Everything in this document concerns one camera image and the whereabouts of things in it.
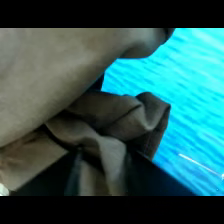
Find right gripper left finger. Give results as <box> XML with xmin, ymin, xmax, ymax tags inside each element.
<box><xmin>13</xmin><ymin>146</ymin><xmax>84</xmax><ymax>197</ymax></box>

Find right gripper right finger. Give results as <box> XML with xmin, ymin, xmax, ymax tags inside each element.
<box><xmin>125</xmin><ymin>149</ymin><xmax>198</xmax><ymax>197</ymax></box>

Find brown T-shirt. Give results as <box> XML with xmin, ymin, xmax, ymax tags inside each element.
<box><xmin>0</xmin><ymin>27</ymin><xmax>176</xmax><ymax>197</ymax></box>

